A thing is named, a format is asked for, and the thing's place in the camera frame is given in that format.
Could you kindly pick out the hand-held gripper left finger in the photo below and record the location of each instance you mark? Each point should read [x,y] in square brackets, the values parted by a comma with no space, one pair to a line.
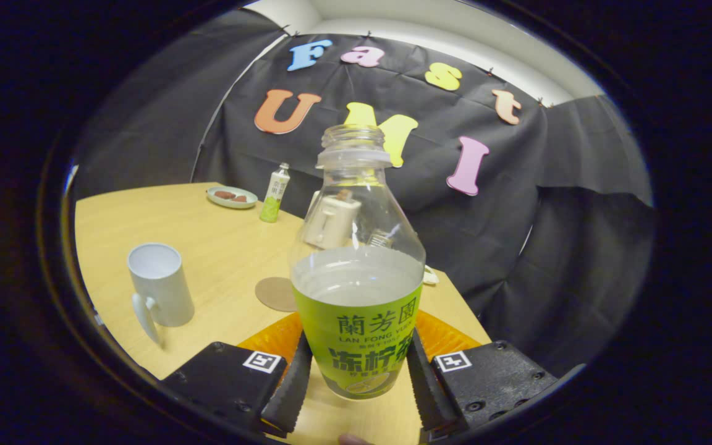
[288,389]

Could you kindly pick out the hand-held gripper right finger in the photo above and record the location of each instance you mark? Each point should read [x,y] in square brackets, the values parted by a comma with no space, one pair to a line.
[427,395]

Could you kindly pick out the clear juice bottle green label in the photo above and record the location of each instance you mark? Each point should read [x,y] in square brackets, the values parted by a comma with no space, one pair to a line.
[356,334]

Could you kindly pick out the round brown coaster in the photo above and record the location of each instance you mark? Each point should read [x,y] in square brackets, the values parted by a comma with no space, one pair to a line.
[272,293]

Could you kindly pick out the white cup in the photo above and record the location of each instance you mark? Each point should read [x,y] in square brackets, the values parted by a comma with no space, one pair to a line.
[164,290]

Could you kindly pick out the small slim bottle green label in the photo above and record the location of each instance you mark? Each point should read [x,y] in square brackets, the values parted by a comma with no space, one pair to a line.
[274,198]

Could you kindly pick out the white divided dish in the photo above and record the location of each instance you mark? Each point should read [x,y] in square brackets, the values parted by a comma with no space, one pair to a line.
[431,276]

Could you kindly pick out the cream toaster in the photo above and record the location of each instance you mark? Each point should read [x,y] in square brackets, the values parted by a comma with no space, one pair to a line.
[331,225]

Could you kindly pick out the wooden table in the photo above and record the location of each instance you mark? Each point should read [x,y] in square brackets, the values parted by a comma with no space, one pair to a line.
[207,235]

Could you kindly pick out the pale green plate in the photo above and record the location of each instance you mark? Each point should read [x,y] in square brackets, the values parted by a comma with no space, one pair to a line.
[232,205]

